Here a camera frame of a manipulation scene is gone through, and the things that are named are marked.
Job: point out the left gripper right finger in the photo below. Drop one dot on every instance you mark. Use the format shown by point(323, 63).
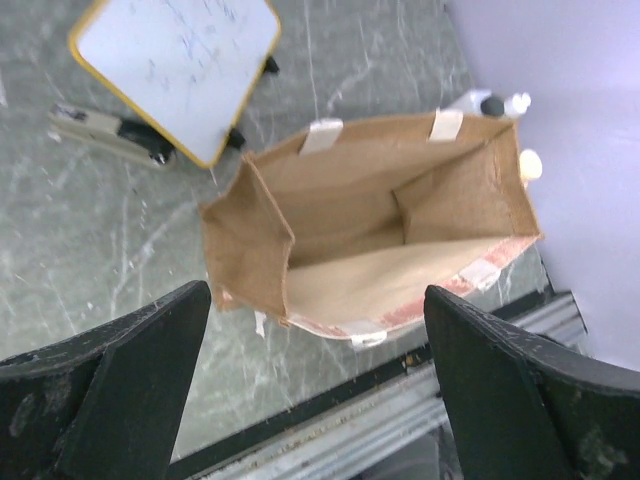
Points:
point(522, 406)

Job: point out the small yellow-framed whiteboard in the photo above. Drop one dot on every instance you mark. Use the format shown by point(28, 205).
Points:
point(188, 68)

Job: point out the white square bottle black cap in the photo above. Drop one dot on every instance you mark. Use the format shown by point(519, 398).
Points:
point(479, 102)

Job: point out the black and silver stapler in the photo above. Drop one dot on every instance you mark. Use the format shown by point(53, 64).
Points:
point(130, 139)

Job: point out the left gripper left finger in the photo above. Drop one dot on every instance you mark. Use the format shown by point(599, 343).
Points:
point(106, 403)

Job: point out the aluminium mounting rail frame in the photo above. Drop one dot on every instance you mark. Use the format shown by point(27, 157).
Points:
point(269, 402)

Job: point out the cream bottle white cap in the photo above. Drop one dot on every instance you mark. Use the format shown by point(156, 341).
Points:
point(530, 166)

